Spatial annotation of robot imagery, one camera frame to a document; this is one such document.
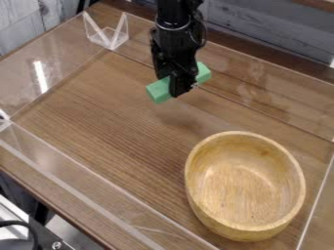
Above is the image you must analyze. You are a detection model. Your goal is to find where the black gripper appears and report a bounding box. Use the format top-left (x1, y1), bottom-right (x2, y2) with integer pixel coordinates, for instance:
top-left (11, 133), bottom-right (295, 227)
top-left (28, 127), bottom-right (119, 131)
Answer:
top-left (150, 19), bottom-right (206, 98)

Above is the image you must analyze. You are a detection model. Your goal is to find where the clear acrylic tray wall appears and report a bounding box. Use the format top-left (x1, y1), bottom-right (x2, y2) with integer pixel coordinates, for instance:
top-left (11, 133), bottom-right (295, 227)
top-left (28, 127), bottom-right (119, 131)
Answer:
top-left (0, 3), bottom-right (334, 250)

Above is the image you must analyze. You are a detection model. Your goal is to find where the light wooden bowl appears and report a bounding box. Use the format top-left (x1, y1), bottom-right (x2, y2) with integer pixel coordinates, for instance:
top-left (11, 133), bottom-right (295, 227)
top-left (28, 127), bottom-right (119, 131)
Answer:
top-left (185, 131), bottom-right (306, 242)

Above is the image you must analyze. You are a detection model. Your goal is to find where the black cable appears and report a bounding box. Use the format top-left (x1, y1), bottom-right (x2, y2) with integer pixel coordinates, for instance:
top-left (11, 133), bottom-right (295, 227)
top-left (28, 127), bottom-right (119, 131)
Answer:
top-left (0, 219), bottom-right (47, 250)

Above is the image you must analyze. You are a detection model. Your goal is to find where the green rectangular block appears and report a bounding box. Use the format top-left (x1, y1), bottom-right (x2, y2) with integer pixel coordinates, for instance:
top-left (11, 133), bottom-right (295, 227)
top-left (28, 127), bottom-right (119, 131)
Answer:
top-left (146, 62), bottom-right (211, 104)

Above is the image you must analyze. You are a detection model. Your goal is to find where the clear acrylic corner bracket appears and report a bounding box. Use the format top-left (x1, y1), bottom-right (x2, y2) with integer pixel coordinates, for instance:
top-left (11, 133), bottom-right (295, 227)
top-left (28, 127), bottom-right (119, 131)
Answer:
top-left (83, 12), bottom-right (130, 51)

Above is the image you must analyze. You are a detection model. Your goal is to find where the black metal bracket with screw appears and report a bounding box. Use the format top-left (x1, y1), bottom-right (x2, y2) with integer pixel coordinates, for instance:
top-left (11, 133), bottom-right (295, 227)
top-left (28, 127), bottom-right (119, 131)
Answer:
top-left (39, 233), bottom-right (78, 250)

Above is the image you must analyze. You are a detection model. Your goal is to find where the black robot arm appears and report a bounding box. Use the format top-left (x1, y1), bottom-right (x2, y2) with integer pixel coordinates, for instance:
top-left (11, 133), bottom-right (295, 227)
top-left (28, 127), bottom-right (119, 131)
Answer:
top-left (148, 0), bottom-right (206, 98)

